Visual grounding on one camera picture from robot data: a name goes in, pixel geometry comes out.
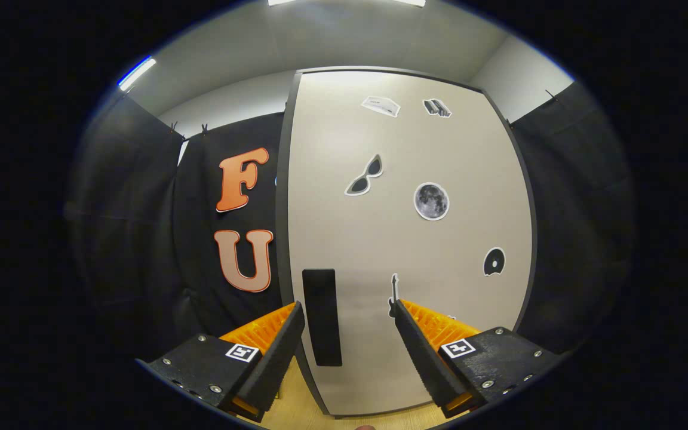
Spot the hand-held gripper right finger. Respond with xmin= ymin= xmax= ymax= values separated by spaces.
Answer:
xmin=393 ymin=299 xmax=563 ymax=422

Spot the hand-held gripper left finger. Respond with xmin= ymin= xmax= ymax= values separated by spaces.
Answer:
xmin=135 ymin=300 xmax=307 ymax=422

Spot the black door handle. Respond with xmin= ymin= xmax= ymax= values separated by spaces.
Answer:
xmin=302 ymin=268 xmax=343 ymax=367

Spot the grey shoe cabinet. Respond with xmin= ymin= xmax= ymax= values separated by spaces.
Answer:
xmin=275 ymin=66 xmax=539 ymax=419

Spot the black backdrop cloth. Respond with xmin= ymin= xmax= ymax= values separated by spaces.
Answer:
xmin=66 ymin=81 xmax=637 ymax=359

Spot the ceiling light strip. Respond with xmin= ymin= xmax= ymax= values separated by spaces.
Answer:
xmin=117 ymin=56 xmax=158 ymax=92

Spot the ceiling light panel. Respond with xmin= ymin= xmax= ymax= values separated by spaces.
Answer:
xmin=268 ymin=0 xmax=427 ymax=8

